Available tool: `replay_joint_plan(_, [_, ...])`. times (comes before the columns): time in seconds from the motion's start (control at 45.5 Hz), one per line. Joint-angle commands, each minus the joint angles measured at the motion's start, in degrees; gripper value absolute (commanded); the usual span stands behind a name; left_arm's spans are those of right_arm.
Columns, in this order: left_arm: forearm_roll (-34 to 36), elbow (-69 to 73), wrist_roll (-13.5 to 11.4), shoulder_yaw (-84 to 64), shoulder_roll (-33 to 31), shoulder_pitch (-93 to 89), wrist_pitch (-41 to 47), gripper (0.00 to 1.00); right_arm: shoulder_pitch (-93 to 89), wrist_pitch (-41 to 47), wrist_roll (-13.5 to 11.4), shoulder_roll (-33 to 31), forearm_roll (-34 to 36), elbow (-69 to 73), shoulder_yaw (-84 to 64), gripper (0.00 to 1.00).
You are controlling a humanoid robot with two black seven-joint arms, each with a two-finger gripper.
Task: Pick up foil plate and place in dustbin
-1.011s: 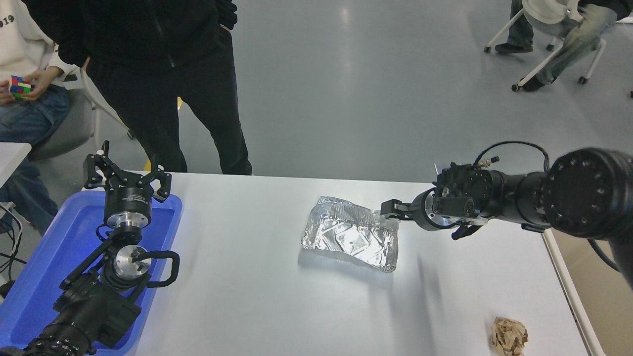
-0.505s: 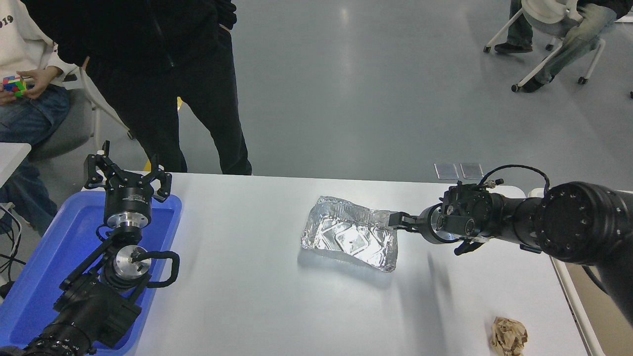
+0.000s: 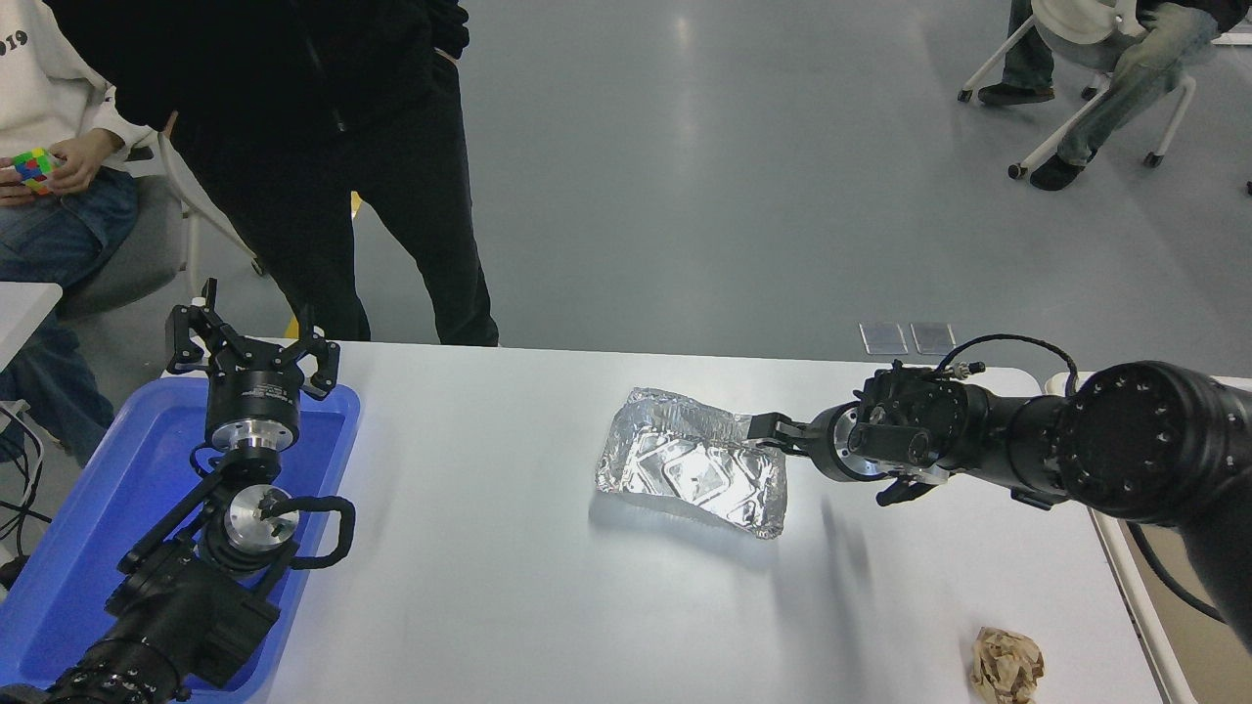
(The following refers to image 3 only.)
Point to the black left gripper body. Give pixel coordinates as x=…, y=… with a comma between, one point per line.
x=252, y=386

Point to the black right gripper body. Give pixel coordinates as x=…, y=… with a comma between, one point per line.
x=824, y=445

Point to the silver foil tray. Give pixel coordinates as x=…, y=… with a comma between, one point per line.
x=685, y=469

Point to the multicoloured puzzle cube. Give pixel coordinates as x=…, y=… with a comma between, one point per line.
x=35, y=168

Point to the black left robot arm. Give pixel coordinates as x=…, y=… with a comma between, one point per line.
x=186, y=606

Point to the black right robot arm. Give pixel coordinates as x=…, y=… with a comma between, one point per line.
x=1125, y=440

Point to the glossy floor cover plate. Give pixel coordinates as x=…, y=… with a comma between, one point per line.
x=883, y=338
x=934, y=338

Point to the person's left hand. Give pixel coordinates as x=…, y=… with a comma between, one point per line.
x=88, y=156

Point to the person's right hand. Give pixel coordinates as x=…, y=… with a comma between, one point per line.
x=10, y=191

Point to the small white side table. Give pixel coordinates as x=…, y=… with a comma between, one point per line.
x=24, y=313

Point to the blue plastic tray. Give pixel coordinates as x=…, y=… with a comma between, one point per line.
x=108, y=489

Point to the seated person with cube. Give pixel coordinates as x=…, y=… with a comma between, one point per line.
x=49, y=235

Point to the standing person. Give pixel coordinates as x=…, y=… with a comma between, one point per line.
x=293, y=117

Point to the crumpled tan paper ball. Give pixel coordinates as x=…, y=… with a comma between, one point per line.
x=1007, y=667

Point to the large pale bin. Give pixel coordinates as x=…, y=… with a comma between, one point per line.
x=1174, y=670

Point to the grey chair with white frame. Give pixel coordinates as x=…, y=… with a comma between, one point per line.
x=137, y=254

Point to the white desk frame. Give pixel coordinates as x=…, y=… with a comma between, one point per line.
x=1234, y=37

